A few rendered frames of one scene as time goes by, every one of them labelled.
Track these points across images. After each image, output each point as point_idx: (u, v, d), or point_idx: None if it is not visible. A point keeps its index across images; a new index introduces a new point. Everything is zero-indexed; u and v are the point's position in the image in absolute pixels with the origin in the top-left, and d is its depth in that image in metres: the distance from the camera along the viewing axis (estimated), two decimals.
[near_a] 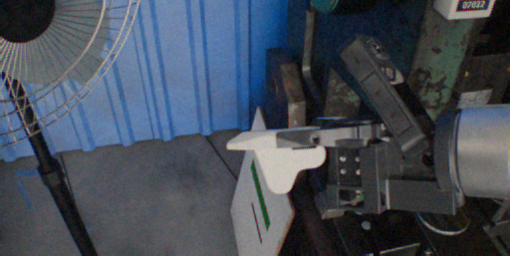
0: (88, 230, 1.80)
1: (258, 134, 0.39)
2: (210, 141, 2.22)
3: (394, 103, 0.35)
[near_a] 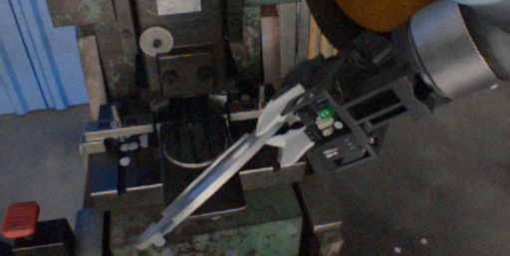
0: None
1: (271, 104, 0.45)
2: None
3: (378, 39, 0.38)
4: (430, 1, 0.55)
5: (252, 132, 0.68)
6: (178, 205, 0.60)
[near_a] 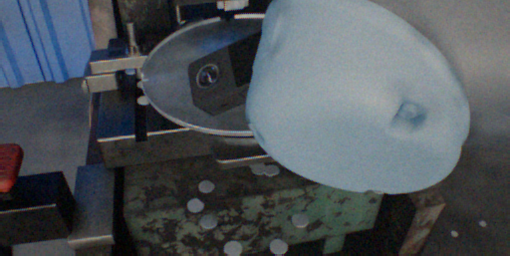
0: None
1: None
2: None
3: None
4: None
5: (229, 22, 0.69)
6: (179, 77, 0.57)
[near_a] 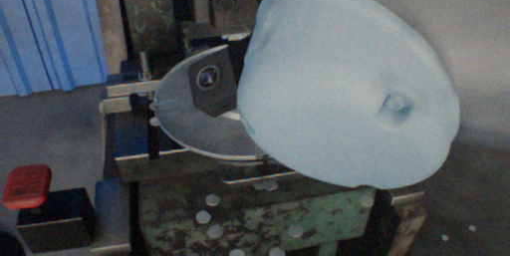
0: None
1: None
2: None
3: None
4: None
5: (162, 104, 0.65)
6: None
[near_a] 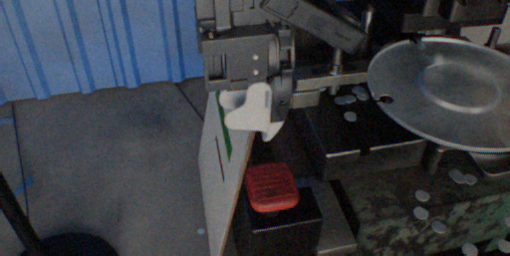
0: (30, 180, 1.51)
1: None
2: (180, 89, 1.94)
3: None
4: None
5: None
6: (505, 77, 0.65)
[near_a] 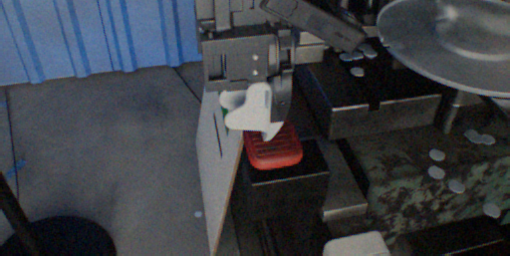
0: (22, 163, 1.45)
1: None
2: (178, 73, 1.88)
3: None
4: None
5: None
6: (440, 8, 0.65)
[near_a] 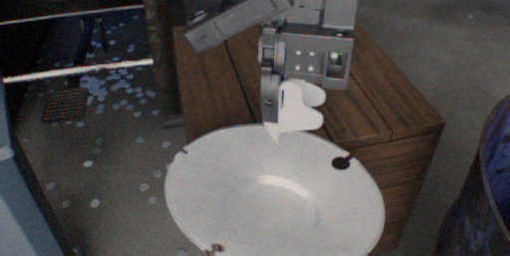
0: None
1: (266, 128, 0.44)
2: None
3: (244, 7, 0.36)
4: None
5: (190, 155, 0.52)
6: (232, 240, 0.61)
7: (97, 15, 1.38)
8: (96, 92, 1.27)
